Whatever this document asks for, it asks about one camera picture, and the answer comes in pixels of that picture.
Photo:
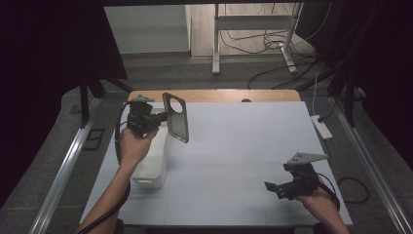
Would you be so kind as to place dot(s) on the person's left hand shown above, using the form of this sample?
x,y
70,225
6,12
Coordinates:
x,y
134,148

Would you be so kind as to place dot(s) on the person's right hand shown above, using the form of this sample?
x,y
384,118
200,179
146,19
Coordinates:
x,y
319,201

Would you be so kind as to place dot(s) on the aluminium rail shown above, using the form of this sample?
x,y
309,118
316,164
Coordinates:
x,y
65,169
373,162

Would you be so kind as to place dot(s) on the white table board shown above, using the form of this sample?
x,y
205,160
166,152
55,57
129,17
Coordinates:
x,y
233,146

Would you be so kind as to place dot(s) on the white metal desk frame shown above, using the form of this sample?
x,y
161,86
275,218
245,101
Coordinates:
x,y
216,39

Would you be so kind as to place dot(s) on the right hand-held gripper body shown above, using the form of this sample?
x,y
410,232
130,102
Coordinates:
x,y
300,182

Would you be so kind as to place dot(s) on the white power strip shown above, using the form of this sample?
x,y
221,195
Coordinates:
x,y
321,127

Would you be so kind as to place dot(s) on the black metal stand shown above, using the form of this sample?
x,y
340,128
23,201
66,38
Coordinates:
x,y
349,104
84,104

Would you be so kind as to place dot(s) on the white plastic storage box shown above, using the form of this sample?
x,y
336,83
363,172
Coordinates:
x,y
152,169

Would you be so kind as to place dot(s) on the dark floor frame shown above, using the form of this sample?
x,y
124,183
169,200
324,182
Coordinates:
x,y
94,139

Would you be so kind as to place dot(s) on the wooden table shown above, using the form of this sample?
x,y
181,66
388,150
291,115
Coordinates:
x,y
211,96

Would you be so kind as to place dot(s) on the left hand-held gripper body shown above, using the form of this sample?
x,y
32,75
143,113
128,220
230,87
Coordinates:
x,y
141,118

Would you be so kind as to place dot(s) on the black curtain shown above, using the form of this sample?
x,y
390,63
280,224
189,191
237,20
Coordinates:
x,y
48,65
383,65

